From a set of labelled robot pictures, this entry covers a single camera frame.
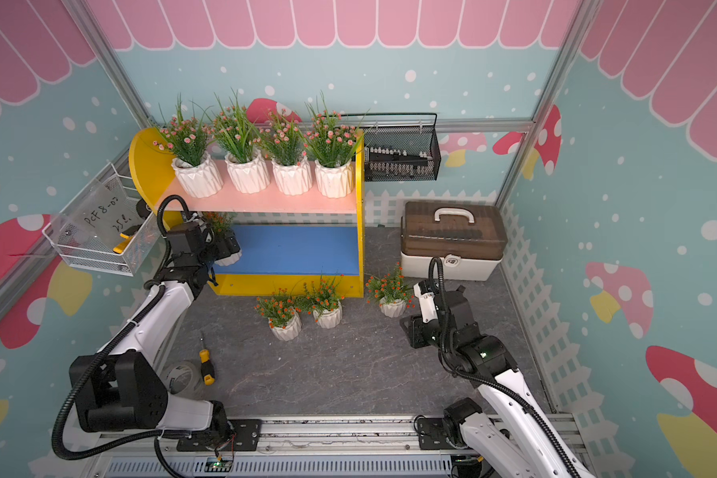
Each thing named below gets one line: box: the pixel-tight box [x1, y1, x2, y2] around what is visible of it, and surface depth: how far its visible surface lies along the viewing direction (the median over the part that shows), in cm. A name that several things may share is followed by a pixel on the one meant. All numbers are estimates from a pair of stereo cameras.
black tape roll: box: [135, 198, 152, 220], surface depth 80 cm
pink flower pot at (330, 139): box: [302, 90, 371, 199], surface depth 68 cm
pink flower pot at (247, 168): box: [212, 90, 270, 195], surface depth 70 cm
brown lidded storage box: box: [400, 200, 508, 282], surface depth 96 cm
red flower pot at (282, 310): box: [253, 281, 319, 342], surface depth 87 cm
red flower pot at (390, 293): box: [365, 261, 417, 319], surface depth 89 cm
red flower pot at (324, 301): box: [294, 274, 345, 329], surface depth 88 cm
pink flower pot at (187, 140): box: [153, 92, 225, 199], surface depth 68 cm
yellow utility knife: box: [112, 233, 133, 254], surface depth 65 cm
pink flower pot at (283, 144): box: [257, 109, 313, 197], surface depth 69 cm
